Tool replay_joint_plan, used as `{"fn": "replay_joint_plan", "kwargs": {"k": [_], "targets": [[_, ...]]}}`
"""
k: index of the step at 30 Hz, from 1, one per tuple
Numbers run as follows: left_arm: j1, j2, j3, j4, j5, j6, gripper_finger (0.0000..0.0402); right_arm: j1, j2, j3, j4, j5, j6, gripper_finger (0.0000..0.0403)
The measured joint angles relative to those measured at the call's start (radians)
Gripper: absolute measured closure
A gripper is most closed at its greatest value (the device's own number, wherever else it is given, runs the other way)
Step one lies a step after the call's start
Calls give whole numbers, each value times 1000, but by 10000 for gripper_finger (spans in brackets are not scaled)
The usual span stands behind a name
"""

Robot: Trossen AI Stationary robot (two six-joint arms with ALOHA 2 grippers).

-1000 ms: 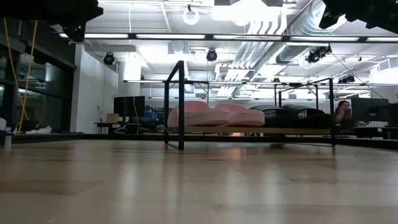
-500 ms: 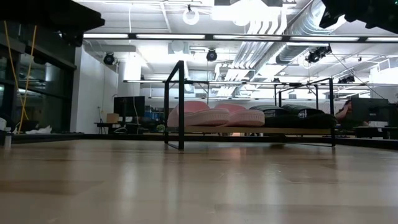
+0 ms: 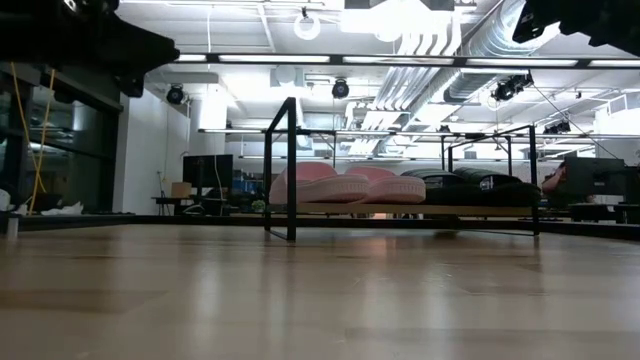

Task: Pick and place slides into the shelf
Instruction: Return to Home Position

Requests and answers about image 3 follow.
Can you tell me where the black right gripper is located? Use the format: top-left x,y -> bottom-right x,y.
511,0 -> 640,57

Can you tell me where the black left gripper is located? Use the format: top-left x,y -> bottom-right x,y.
0,0 -> 181,100

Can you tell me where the black foam slide sandal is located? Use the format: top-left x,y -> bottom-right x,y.
399,168 -> 469,205
452,166 -> 542,208

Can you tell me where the pink foam slide sandal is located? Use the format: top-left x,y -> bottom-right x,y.
344,165 -> 428,205
268,161 -> 371,205

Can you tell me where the black background metal rack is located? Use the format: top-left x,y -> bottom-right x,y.
294,128 -> 339,167
439,133 -> 514,174

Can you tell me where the black background monitor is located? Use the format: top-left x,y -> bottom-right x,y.
182,153 -> 235,191
564,156 -> 627,204

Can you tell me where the white crumpled cloth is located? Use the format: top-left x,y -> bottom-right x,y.
41,200 -> 84,217

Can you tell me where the person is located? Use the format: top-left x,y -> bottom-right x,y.
540,161 -> 569,197

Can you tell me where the black horizontal light bar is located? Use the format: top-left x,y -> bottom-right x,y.
174,52 -> 640,70

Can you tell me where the silver ventilation duct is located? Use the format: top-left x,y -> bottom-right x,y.
442,0 -> 561,104

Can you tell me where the yellow cable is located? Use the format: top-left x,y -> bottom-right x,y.
9,61 -> 58,217

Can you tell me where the black aluminium table frame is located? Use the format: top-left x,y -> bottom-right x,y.
0,213 -> 640,242

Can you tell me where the wooden shelf with black frame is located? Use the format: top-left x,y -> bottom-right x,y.
263,96 -> 542,243

